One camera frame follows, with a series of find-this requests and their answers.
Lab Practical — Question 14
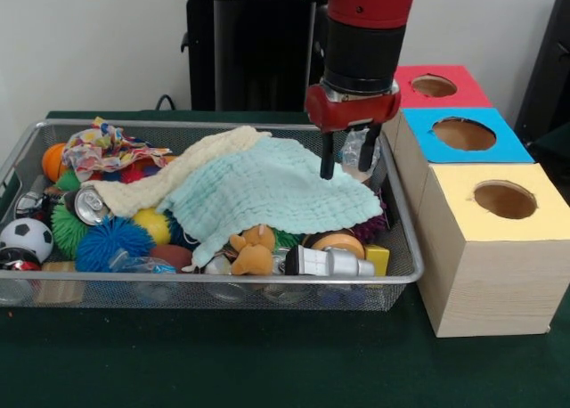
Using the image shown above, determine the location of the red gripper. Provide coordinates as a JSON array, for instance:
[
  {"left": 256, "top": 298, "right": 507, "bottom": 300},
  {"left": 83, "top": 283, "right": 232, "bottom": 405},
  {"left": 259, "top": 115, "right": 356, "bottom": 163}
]
[{"left": 305, "top": 83, "right": 402, "bottom": 181}]

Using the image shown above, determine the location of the light blue waffle cloth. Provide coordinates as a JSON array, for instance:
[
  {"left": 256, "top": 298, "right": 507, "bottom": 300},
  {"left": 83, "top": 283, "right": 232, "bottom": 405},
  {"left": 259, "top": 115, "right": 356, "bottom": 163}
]
[{"left": 155, "top": 135, "right": 385, "bottom": 269}]

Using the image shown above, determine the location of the shallow clear mesh bin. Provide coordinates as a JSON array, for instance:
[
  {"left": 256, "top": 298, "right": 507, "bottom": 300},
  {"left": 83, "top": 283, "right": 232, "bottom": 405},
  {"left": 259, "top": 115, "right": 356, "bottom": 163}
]
[{"left": 0, "top": 118, "right": 425, "bottom": 314}]

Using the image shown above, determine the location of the wooden box with three holes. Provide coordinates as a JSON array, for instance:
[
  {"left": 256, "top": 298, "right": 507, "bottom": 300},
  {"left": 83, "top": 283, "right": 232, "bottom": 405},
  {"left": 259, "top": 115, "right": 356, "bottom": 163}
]
[{"left": 382, "top": 64, "right": 570, "bottom": 338}]

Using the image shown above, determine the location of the tan plush animal toy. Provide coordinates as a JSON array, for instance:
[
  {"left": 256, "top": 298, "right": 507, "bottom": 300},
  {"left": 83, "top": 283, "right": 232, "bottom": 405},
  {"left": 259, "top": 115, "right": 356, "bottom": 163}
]
[{"left": 229, "top": 224, "right": 277, "bottom": 276}]

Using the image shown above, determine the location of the small brown toy football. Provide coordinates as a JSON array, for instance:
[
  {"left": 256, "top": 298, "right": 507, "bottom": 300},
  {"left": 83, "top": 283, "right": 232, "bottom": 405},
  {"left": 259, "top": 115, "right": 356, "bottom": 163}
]
[{"left": 149, "top": 243, "right": 193, "bottom": 273}]

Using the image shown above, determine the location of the cream knitted cloth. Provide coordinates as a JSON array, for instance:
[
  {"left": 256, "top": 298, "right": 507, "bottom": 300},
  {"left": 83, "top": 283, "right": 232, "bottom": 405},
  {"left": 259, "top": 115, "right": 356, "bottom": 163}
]
[{"left": 81, "top": 126, "right": 273, "bottom": 217}]

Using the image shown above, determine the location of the black equipment case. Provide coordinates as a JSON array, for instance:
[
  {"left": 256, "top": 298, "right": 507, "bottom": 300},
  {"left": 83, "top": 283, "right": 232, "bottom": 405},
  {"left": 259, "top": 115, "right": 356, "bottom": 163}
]
[{"left": 514, "top": 0, "right": 570, "bottom": 159}]

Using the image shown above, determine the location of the dark green table cloth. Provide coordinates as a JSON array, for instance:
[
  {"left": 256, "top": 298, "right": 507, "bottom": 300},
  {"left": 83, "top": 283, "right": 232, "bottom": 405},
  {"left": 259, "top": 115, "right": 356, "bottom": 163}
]
[{"left": 0, "top": 109, "right": 570, "bottom": 408}]

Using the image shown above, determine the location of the colourful patterned cloth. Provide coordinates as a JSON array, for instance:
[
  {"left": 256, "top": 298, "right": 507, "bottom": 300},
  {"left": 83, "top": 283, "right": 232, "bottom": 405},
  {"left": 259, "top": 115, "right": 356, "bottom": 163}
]
[{"left": 61, "top": 117, "right": 173, "bottom": 182}]

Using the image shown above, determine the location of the blue spiky rubber ball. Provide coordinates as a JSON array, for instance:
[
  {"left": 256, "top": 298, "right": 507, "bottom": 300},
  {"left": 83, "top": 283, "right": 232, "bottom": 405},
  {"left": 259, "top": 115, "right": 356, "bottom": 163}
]
[{"left": 74, "top": 216, "right": 157, "bottom": 273}]

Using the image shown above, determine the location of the small orange basketball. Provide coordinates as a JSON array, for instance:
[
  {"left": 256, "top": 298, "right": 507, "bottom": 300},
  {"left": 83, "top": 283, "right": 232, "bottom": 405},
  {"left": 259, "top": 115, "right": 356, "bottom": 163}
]
[{"left": 42, "top": 143, "right": 68, "bottom": 182}]

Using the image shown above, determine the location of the light wooden block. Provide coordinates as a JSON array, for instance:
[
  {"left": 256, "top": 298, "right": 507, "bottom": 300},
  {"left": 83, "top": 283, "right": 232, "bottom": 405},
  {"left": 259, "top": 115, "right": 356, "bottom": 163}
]
[{"left": 37, "top": 260, "right": 86, "bottom": 305}]

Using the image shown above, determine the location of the small black-white soccer ball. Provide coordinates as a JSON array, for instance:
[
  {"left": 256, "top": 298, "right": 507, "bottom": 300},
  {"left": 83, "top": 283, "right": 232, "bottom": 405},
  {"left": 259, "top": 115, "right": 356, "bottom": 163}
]
[{"left": 0, "top": 217, "right": 54, "bottom": 263}]

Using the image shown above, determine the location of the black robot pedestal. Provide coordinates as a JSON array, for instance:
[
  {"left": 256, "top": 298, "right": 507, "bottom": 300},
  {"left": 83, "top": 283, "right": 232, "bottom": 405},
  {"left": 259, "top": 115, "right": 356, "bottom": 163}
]
[{"left": 171, "top": 0, "right": 330, "bottom": 113}]

